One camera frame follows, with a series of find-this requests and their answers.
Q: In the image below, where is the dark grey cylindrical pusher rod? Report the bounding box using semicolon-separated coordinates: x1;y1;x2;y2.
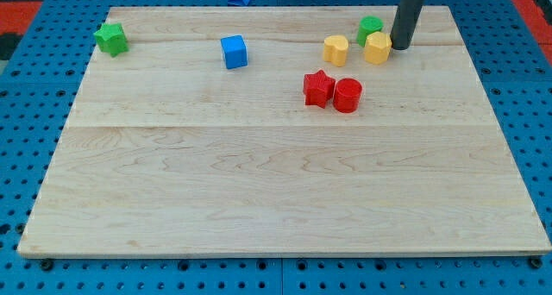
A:
391;0;424;50

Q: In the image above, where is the green cylinder block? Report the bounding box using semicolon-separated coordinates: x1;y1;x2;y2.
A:
356;16;384;47

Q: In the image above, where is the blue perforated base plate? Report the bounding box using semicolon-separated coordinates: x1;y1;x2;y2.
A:
1;0;551;294

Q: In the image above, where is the red star block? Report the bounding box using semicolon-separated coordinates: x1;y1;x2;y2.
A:
303;70;336;109

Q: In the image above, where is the yellow hexagon block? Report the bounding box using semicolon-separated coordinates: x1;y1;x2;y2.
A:
364;32;392;65

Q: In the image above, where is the red cylinder block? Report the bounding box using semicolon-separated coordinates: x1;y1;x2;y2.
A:
333;78;362;113

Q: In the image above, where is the blue cube block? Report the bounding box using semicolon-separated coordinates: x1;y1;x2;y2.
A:
220;35;248;69

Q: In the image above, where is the yellow heart block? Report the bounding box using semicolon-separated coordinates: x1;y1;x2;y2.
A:
323;35;349;67

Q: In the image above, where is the green star block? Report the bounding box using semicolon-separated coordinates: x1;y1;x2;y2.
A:
93;23;129;57

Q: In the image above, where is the wooden board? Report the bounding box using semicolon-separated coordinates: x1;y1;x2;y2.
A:
18;6;551;259

